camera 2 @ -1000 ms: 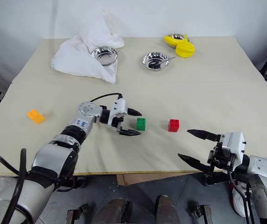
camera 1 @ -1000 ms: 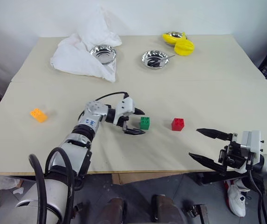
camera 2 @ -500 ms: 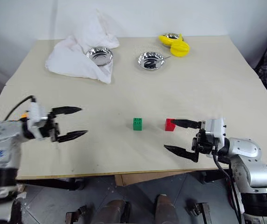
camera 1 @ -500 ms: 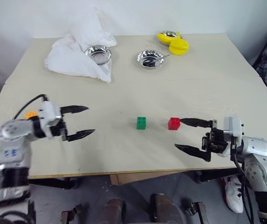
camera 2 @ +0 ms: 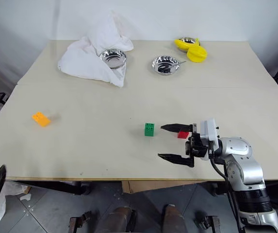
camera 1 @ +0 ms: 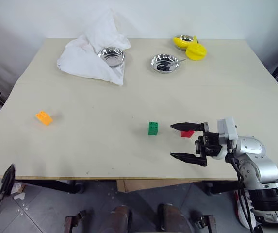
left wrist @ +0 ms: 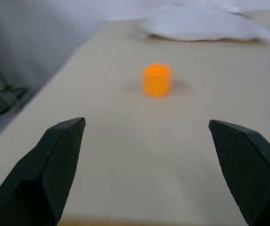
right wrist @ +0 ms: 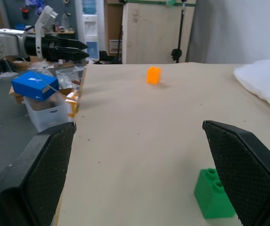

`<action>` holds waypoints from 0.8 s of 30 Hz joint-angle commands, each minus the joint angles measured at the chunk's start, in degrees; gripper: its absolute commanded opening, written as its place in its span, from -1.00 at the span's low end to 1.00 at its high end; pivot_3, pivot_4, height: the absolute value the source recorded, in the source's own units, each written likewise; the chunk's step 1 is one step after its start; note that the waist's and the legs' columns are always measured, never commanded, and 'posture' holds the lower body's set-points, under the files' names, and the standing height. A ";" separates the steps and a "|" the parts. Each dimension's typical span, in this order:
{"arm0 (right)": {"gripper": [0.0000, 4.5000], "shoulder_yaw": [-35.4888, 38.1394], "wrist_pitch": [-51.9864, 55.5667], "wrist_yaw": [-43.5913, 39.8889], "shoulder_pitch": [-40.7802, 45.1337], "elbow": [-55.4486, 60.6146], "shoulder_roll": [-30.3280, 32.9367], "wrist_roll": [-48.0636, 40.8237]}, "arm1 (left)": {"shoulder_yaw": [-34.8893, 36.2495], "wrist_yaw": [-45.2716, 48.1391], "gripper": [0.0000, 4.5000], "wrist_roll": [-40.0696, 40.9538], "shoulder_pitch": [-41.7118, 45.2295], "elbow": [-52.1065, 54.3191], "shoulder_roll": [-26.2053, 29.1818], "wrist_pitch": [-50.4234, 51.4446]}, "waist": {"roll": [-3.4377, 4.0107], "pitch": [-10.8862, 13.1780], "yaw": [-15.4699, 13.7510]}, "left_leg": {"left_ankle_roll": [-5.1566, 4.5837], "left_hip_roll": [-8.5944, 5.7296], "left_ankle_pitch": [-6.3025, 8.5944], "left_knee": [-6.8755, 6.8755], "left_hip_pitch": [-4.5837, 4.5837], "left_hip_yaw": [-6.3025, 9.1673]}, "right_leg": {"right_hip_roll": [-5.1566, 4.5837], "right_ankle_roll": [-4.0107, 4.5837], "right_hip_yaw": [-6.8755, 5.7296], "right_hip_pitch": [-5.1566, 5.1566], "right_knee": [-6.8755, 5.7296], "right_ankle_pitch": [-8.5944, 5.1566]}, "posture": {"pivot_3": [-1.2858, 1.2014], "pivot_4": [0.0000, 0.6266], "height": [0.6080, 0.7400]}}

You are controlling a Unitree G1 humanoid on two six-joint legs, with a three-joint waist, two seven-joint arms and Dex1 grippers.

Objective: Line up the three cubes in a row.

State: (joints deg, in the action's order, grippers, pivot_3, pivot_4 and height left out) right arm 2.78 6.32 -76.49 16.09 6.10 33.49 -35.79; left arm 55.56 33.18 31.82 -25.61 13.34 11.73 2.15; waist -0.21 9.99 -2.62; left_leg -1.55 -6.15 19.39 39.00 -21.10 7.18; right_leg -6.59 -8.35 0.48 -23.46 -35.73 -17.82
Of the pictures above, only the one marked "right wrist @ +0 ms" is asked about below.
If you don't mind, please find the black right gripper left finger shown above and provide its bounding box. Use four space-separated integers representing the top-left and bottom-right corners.
0 121 77 226

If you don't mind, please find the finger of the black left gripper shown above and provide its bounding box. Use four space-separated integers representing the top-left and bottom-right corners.
58 38 89 50
54 48 90 63

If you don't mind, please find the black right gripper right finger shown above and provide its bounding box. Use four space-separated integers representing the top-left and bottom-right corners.
202 120 270 226

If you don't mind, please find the white water dispenser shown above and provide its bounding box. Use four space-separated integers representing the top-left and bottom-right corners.
81 14 100 61

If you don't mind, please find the clear plastic bags pile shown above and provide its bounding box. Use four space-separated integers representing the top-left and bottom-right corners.
30 60 87 91

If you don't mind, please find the blue water dispenser bottle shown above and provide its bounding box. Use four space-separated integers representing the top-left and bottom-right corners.
82 0 98 16

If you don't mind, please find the blue cardboard box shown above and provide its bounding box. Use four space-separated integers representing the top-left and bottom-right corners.
10 70 60 102

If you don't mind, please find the green toy block cube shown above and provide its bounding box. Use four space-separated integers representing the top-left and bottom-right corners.
194 168 236 220

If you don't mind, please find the brown wooden cabinet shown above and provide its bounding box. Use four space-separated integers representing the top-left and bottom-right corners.
104 0 126 57

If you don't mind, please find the yellow orange carton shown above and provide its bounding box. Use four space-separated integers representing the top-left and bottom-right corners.
65 90 81 118

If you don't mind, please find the translucent plastic storage bin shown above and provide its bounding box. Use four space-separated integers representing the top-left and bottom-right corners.
23 93 70 133

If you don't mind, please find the light plywood panel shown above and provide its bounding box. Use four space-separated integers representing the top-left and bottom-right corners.
121 1 197 65

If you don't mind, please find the orange toy block cube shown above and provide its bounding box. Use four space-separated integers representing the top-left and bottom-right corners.
146 66 162 85

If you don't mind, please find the white cloth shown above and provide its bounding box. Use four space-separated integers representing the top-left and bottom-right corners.
233 59 270 125

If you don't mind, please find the black stand with pole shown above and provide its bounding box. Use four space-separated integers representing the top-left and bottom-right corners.
171 3 188 64

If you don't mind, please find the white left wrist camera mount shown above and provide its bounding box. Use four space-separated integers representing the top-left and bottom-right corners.
34 5 58 59

